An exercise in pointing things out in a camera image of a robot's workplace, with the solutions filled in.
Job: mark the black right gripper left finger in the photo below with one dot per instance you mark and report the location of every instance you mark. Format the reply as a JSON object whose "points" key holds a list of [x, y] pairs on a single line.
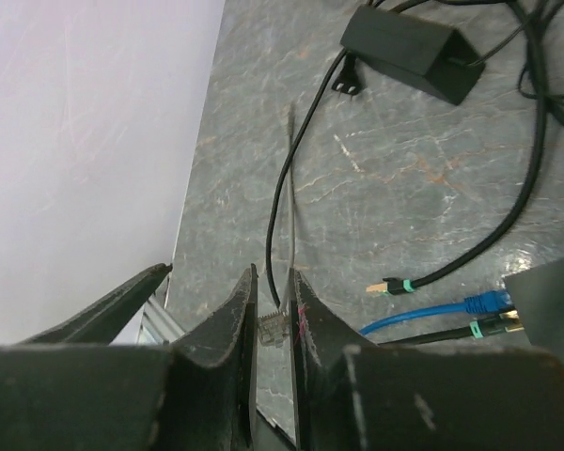
{"points": [[196, 392]]}

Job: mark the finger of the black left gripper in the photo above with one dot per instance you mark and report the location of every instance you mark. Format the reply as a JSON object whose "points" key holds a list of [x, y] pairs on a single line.
{"points": [[102, 321]]}

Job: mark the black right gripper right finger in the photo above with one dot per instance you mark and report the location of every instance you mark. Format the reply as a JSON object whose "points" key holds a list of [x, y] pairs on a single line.
{"points": [[351, 394]]}

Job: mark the black network switch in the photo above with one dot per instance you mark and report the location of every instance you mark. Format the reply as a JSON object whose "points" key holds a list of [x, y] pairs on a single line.
{"points": [[538, 296]]}

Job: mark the black power adapter brick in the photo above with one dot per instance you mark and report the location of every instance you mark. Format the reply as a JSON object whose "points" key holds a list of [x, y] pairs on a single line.
{"points": [[433, 58]]}

